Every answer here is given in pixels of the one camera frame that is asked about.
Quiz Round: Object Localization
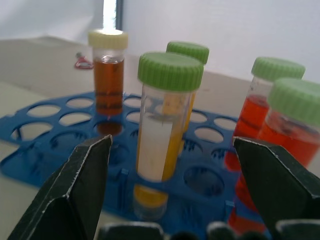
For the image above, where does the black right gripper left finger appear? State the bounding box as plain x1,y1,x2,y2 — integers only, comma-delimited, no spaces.
7,134,113,240

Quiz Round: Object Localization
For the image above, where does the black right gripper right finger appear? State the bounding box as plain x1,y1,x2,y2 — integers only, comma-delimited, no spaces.
232,136,320,240

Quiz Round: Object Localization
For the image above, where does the yellow liquid tube green cap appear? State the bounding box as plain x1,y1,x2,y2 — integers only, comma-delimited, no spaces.
165,40,210,161
132,51,205,222

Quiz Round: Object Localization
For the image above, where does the blue test tube rack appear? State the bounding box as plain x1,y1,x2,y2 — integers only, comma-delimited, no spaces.
0,91,273,240

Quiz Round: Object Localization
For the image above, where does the red liquid tube green cap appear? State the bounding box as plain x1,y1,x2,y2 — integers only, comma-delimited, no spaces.
227,77,320,235
224,56,306,176

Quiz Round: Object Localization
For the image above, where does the brown liquid tube cream cap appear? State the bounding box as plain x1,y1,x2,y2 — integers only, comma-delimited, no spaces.
87,28,129,136

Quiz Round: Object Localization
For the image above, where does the small red clip object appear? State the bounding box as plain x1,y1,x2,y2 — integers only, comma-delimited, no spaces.
73,51,94,69

